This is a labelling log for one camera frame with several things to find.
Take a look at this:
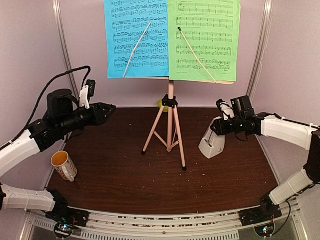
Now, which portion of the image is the pink music stand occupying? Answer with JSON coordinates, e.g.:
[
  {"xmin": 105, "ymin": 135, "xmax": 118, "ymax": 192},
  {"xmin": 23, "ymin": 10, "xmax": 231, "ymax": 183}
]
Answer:
[{"xmin": 127, "ymin": 22, "xmax": 235, "ymax": 171}]

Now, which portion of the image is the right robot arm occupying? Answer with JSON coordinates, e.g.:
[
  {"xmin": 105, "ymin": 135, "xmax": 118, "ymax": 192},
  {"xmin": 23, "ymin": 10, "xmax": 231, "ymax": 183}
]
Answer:
[{"xmin": 210, "ymin": 95, "xmax": 320, "ymax": 221}]

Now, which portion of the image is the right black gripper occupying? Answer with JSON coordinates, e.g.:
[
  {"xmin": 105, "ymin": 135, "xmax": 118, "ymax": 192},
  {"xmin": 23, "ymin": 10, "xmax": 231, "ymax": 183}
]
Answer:
[{"xmin": 210, "ymin": 115, "xmax": 245, "ymax": 136}]

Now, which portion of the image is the white metronome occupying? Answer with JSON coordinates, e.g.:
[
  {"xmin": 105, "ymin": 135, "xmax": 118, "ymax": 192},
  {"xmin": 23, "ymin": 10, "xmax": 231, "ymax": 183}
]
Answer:
[{"xmin": 198, "ymin": 126, "xmax": 225, "ymax": 159}]

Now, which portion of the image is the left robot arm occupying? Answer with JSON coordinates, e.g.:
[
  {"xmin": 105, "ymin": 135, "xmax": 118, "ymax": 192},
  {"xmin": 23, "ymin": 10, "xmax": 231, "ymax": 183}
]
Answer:
[{"xmin": 0, "ymin": 86, "xmax": 116, "ymax": 222}]

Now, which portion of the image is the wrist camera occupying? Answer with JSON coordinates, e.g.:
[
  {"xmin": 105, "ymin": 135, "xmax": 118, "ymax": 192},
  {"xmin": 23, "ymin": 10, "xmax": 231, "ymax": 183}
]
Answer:
[
  {"xmin": 216, "ymin": 99, "xmax": 235, "ymax": 121},
  {"xmin": 79, "ymin": 79, "xmax": 96, "ymax": 109}
]

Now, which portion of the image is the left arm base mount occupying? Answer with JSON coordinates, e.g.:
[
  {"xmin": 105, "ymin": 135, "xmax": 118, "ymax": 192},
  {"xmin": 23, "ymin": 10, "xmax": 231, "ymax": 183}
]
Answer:
[{"xmin": 43, "ymin": 201, "xmax": 90, "ymax": 239}]

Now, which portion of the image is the aluminium front rail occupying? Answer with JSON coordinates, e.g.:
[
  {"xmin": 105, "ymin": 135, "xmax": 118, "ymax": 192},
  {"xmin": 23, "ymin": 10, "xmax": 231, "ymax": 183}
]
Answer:
[{"xmin": 24, "ymin": 196, "xmax": 305, "ymax": 240}]

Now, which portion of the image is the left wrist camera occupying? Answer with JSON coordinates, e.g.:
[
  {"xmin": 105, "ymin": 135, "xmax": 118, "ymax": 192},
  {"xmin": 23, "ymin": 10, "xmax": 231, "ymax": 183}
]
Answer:
[{"xmin": 79, "ymin": 79, "xmax": 96, "ymax": 109}]

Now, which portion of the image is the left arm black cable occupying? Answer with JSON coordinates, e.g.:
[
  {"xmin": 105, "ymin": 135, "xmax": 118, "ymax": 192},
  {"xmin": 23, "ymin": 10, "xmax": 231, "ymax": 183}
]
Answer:
[{"xmin": 14, "ymin": 65, "xmax": 91, "ymax": 141}]

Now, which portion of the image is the green plastic bowl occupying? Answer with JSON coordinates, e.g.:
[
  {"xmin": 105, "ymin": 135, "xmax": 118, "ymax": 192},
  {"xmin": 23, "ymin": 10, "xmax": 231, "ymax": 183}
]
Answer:
[{"xmin": 157, "ymin": 100, "xmax": 168, "ymax": 113}]

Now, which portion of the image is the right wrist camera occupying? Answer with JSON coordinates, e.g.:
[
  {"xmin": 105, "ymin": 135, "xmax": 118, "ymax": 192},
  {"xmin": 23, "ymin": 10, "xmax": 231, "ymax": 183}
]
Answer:
[{"xmin": 216, "ymin": 99, "xmax": 235, "ymax": 121}]

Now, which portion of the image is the green sheet music paper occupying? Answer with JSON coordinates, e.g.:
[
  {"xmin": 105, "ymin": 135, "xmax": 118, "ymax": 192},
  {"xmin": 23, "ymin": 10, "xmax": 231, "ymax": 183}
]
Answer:
[{"xmin": 168, "ymin": 0, "xmax": 241, "ymax": 85}]

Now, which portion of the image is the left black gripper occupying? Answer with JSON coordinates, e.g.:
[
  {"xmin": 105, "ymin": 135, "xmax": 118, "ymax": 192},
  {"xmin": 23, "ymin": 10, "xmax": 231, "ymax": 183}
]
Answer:
[{"xmin": 57, "ymin": 101, "xmax": 116, "ymax": 135}]

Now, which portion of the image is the blue sheet music paper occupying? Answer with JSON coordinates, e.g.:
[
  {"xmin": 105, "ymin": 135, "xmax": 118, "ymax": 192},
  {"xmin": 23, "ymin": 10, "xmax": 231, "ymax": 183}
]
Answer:
[{"xmin": 103, "ymin": 0, "xmax": 169, "ymax": 79}]

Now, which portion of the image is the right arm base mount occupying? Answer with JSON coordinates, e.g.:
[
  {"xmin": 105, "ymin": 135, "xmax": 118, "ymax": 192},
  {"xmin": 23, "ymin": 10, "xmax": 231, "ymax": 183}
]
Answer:
[{"xmin": 239, "ymin": 201, "xmax": 282, "ymax": 238}]

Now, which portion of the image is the white patterned mug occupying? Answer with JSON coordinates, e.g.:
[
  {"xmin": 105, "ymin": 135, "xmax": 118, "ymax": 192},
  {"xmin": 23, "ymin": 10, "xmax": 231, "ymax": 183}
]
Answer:
[{"xmin": 51, "ymin": 151, "xmax": 78, "ymax": 183}]

